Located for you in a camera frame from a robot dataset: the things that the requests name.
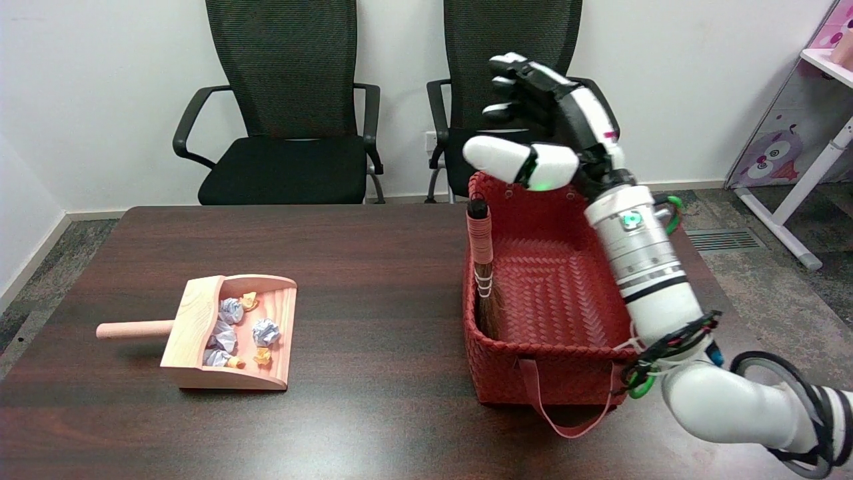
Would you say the black elbow cable loop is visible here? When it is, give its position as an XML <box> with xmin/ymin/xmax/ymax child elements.
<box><xmin>730</xmin><ymin>351</ymin><xmax>853</xmax><ymax>479</ymax></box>

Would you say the white desk frame leg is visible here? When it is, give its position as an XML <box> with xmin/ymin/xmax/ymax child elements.
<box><xmin>734</xmin><ymin>117</ymin><xmax>853</xmax><ymax>271</ymax></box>

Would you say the white shelf board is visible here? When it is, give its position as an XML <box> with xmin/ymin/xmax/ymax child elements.
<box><xmin>800</xmin><ymin>48</ymin><xmax>853</xmax><ymax>89</ymax></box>

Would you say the metal floor vent grille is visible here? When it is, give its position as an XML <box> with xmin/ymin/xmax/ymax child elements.
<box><xmin>685</xmin><ymin>229</ymin><xmax>760</xmax><ymax>252</ymax></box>

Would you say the green wrist cable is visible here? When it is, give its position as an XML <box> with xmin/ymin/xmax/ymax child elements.
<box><xmin>660</xmin><ymin>195</ymin><xmax>684</xmax><ymax>235</ymax></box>

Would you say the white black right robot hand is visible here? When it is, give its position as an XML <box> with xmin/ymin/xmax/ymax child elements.
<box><xmin>462</xmin><ymin>52</ymin><xmax>630</xmax><ymax>197</ymax></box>

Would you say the pink cup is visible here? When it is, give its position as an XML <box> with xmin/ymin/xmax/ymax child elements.
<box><xmin>830</xmin><ymin>30</ymin><xmax>853</xmax><ymax>67</ymax></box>

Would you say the red woven basket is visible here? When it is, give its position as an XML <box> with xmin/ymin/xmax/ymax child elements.
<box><xmin>463</xmin><ymin>170</ymin><xmax>640</xmax><ymax>439</ymax></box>

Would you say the black mesh office chair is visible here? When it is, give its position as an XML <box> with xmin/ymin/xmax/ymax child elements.
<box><xmin>425</xmin><ymin>0</ymin><xmax>620</xmax><ymax>204</ymax></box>
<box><xmin>173</xmin><ymin>0</ymin><xmax>386</xmax><ymax>206</ymax></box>

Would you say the black forearm cable bundle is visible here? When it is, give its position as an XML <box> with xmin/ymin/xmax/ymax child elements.
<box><xmin>620</xmin><ymin>310</ymin><xmax>724</xmax><ymax>391</ymax></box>

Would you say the wooden dustpan with handle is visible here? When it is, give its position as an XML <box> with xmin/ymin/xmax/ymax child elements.
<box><xmin>96</xmin><ymin>274</ymin><xmax>298</xmax><ymax>391</ymax></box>

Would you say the brown straw hand broom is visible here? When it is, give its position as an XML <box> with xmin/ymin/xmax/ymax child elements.
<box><xmin>466</xmin><ymin>190</ymin><xmax>504</xmax><ymax>341</ymax></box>

